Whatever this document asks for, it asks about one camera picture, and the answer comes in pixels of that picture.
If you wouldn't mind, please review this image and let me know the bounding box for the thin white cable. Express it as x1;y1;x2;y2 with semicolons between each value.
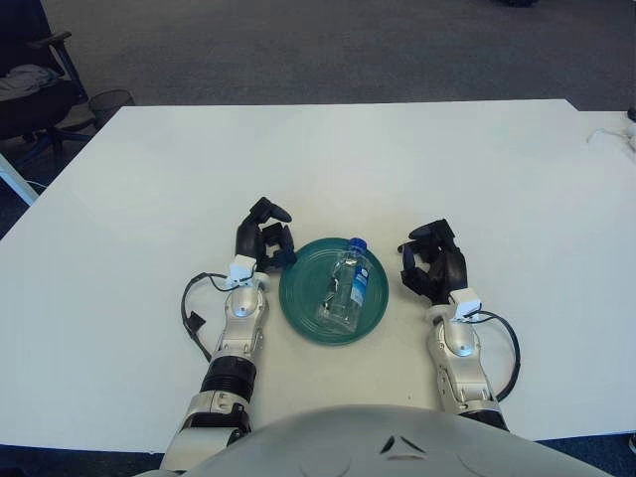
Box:
586;127;632;145

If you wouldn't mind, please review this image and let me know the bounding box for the black office chair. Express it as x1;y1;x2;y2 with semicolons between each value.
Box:
0;0;98;160

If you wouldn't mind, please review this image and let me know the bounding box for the white desk leg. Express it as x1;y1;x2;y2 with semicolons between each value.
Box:
0;151;40;206

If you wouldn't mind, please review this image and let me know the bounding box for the grey cloth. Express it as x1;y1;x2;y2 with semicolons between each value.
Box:
0;64;59;100

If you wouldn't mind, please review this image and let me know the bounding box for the green round plate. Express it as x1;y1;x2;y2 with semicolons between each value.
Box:
278;237;392;347

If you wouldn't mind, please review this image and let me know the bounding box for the clear plastic water bottle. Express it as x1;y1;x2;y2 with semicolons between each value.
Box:
315;237;373;333

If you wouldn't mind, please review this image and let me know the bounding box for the grey robot torso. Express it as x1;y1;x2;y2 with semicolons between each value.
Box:
183;404;636;477

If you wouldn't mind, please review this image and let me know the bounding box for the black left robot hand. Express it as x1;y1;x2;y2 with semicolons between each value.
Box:
234;196;298;273

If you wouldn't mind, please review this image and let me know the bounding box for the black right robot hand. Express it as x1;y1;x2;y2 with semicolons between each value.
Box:
396;217;469;305

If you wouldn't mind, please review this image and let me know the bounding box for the black mesh waste bin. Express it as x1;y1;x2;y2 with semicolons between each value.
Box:
87;88;136;131

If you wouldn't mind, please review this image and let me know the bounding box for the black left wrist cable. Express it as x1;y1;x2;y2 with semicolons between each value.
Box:
180;270;235;363

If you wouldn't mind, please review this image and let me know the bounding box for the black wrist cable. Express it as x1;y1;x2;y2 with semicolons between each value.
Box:
471;310;522;401
180;270;235;363

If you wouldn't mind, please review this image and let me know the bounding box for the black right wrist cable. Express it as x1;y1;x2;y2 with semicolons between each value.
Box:
471;310;522;401

